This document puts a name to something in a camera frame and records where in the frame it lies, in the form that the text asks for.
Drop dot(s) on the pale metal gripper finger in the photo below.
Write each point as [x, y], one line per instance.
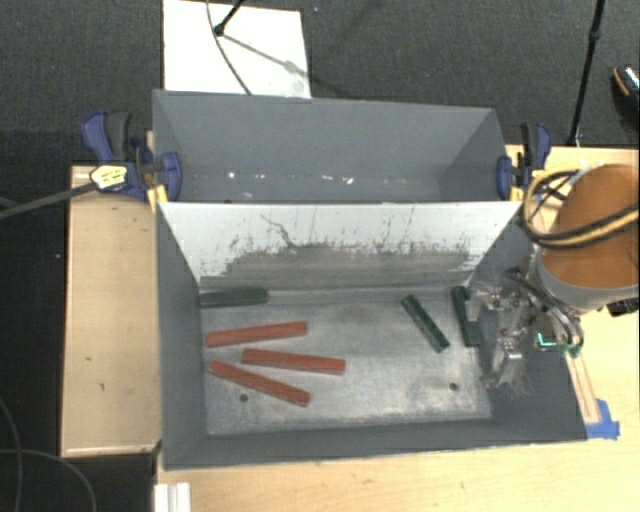
[491, 367]
[511, 356]

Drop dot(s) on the dark green flat block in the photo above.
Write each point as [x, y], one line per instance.
[425, 324]
[233, 297]
[465, 320]

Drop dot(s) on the grey metal bin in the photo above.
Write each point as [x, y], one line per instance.
[330, 240]

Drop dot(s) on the red-brown flat block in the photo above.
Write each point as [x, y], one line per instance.
[256, 334]
[294, 362]
[258, 383]

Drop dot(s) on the pale wood flat board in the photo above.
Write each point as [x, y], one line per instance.
[110, 310]

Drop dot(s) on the black cylinder on white bracket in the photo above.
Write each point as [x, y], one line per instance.
[623, 306]

